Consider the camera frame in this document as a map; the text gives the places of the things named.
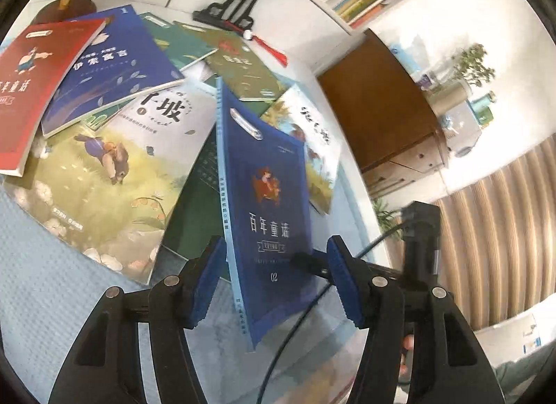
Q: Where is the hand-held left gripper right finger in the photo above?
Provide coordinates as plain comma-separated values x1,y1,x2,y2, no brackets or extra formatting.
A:
326,234,507,404

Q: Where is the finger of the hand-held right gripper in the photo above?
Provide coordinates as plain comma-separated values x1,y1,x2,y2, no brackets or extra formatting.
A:
289,251,335,283

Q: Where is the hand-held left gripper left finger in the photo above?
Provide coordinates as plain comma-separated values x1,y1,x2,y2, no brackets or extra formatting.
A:
48,234,229,404

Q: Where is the dark blue storybook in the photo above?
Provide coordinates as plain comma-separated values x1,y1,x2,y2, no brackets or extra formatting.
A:
216,76,313,353

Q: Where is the white illustrated farm book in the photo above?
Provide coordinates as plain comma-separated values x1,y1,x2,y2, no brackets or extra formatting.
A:
260,83,342,216

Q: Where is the rabbit meadow picture book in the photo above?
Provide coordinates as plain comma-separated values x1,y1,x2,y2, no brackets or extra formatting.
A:
4,80,218,285

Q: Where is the olive green insect book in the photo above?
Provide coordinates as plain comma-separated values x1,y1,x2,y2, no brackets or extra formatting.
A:
174,22,289,103

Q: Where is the person's right hand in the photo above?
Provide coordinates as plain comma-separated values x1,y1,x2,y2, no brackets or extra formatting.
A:
402,333,416,376

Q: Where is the dark green book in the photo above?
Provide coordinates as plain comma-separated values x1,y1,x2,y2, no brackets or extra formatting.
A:
163,128,231,281

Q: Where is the white box with blue label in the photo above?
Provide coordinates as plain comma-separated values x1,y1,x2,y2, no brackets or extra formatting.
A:
473,313,543,359

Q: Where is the brown wooden cabinet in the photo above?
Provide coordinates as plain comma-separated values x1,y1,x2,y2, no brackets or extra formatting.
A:
317,28,450,200

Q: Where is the light blue mat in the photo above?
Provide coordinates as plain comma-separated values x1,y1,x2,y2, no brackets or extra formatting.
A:
0,187,374,404

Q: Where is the person's pale green clothing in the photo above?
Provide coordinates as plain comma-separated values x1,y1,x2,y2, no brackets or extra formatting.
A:
491,343,556,404

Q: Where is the potted green plant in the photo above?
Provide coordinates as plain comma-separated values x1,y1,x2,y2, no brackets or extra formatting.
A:
452,43,496,92

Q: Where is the red tassel with white bead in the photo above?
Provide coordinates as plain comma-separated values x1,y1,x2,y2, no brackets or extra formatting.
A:
245,31,288,67

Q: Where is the blue fable book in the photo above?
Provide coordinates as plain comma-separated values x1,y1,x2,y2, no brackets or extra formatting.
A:
41,5,185,140

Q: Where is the teal book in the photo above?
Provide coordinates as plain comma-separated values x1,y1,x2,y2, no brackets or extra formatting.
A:
139,12,207,72

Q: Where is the red storybook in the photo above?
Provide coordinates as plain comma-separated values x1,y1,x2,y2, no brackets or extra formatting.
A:
0,17,107,178

